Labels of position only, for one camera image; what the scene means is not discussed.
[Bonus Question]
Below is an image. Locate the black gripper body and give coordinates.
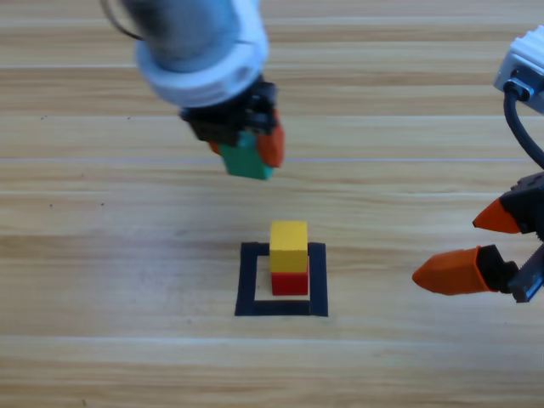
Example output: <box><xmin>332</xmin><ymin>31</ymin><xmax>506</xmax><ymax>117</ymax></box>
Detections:
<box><xmin>180</xmin><ymin>80</ymin><xmax>280</xmax><ymax>145</ymax></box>
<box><xmin>500</xmin><ymin>172</ymin><xmax>544</xmax><ymax>304</ymax></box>

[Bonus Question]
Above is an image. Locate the green wooden block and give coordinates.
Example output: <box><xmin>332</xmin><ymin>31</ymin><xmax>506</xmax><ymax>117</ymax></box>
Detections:
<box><xmin>219</xmin><ymin>130</ymin><xmax>275</xmax><ymax>181</ymax></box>

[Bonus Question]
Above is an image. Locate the yellow wooden block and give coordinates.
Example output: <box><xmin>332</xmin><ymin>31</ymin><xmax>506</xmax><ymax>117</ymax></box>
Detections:
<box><xmin>269</xmin><ymin>220</ymin><xmax>309</xmax><ymax>274</ymax></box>

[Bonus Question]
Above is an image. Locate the red wooden block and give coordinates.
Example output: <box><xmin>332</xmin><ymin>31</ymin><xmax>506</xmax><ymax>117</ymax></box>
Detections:
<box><xmin>270</xmin><ymin>258</ymin><xmax>310</xmax><ymax>297</ymax></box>

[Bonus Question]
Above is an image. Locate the black tape square outline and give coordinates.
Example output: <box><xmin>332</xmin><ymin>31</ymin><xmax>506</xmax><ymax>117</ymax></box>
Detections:
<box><xmin>234</xmin><ymin>241</ymin><xmax>329</xmax><ymax>318</ymax></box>

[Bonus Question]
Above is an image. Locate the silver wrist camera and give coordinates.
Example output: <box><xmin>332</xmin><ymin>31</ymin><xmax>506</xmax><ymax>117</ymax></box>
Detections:
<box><xmin>492</xmin><ymin>54</ymin><xmax>544</xmax><ymax>103</ymax></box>

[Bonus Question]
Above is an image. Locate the white camera bracket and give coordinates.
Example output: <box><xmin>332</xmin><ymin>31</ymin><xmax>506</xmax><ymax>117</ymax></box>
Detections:
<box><xmin>507</xmin><ymin>24</ymin><xmax>544</xmax><ymax>86</ymax></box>

